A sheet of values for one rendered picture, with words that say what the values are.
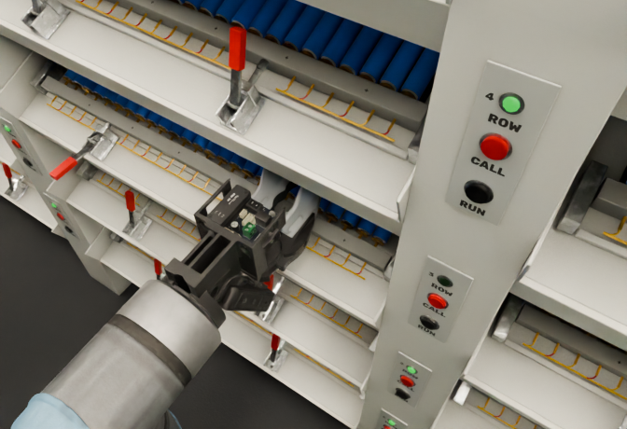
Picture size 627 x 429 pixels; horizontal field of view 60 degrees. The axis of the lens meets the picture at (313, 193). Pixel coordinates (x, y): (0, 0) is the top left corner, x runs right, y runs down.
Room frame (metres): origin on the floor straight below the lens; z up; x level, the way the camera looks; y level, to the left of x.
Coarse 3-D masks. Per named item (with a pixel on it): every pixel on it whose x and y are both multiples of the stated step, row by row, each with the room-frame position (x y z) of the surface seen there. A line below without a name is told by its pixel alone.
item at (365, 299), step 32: (32, 64) 0.63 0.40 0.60; (0, 96) 0.58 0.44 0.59; (32, 96) 0.61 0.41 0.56; (32, 128) 0.58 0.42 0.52; (64, 128) 0.56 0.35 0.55; (96, 160) 0.50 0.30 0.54; (128, 160) 0.49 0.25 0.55; (160, 160) 0.49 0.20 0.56; (160, 192) 0.44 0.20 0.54; (192, 192) 0.44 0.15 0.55; (320, 256) 0.34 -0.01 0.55; (320, 288) 0.30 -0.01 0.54; (352, 288) 0.30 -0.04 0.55; (384, 288) 0.30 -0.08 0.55
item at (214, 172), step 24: (72, 96) 0.58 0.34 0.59; (120, 120) 0.53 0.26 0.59; (120, 144) 0.51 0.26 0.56; (168, 144) 0.49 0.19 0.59; (192, 168) 0.46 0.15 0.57; (216, 168) 0.45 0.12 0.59; (336, 240) 0.34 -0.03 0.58; (360, 240) 0.34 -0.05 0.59; (336, 264) 0.32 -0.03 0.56; (384, 264) 0.31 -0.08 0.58
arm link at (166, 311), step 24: (144, 288) 0.24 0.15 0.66; (168, 288) 0.23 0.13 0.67; (120, 312) 0.22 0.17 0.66; (144, 312) 0.21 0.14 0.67; (168, 312) 0.21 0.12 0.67; (192, 312) 0.21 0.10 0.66; (168, 336) 0.19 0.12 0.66; (192, 336) 0.20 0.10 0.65; (216, 336) 0.21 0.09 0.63; (192, 360) 0.18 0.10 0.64
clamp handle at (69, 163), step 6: (90, 144) 0.51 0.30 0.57; (84, 150) 0.50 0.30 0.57; (90, 150) 0.50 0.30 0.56; (78, 156) 0.49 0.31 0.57; (66, 162) 0.47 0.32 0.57; (72, 162) 0.47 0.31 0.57; (60, 168) 0.46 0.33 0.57; (66, 168) 0.46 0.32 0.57; (54, 174) 0.45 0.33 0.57; (60, 174) 0.45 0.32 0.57
